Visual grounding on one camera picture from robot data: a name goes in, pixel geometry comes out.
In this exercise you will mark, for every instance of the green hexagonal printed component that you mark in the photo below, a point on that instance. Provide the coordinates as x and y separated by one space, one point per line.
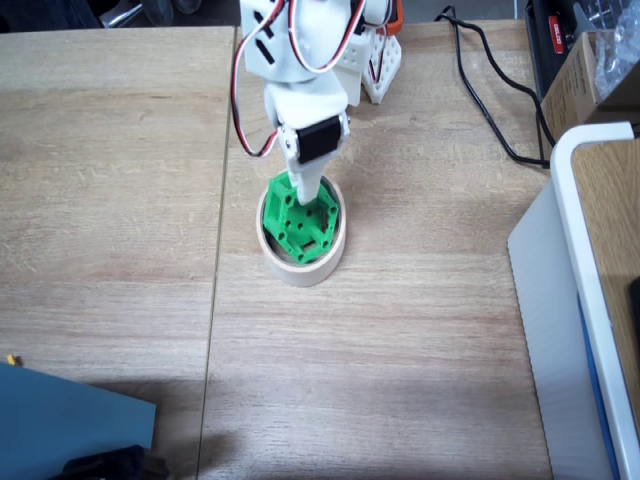
292 240

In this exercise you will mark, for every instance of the white ribbed storage bin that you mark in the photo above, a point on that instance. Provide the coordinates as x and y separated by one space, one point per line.
550 300

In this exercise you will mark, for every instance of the beige masking tape roll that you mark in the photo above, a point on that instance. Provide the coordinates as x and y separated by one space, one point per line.
305 277

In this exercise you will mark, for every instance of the black office chair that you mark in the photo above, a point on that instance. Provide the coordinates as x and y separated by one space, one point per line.
122 16

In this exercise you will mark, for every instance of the black power strip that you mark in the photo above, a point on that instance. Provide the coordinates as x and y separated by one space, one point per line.
542 65

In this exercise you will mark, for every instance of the brown cardboard box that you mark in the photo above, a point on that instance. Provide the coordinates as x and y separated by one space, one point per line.
570 90

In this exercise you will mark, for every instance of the clear plastic bag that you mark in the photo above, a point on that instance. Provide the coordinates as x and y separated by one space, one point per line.
620 55

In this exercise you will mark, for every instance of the small yellow piece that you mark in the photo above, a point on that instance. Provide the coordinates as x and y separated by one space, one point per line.
12 359

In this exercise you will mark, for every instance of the blue box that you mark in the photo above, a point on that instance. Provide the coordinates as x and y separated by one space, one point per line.
60 425

